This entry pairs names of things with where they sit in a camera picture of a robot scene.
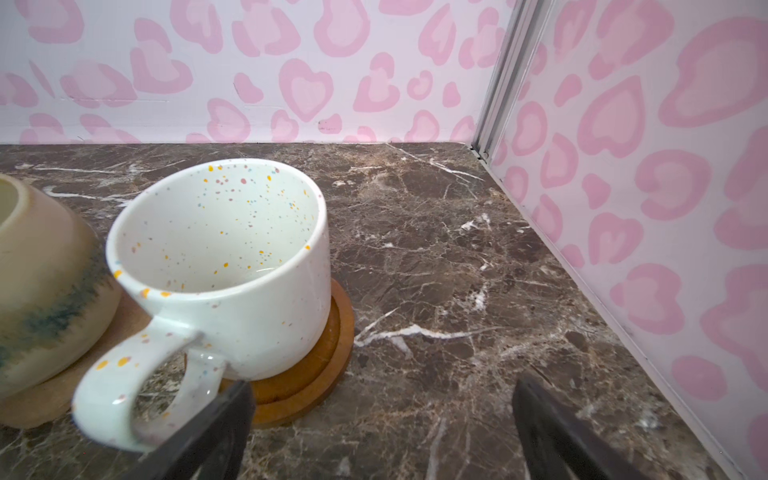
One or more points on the beige ceramic mug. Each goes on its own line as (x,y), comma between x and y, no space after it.
(57,294)

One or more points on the white speckled mug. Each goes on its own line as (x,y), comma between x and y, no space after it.
(231,261)

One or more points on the brown wooden round coaster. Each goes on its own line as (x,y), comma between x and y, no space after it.
(292,394)

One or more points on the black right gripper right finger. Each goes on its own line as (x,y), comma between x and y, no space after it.
(558,445)

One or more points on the cork flower shaped coaster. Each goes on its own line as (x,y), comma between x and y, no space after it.
(52,399)

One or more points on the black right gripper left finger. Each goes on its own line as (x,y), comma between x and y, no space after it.
(210,446)

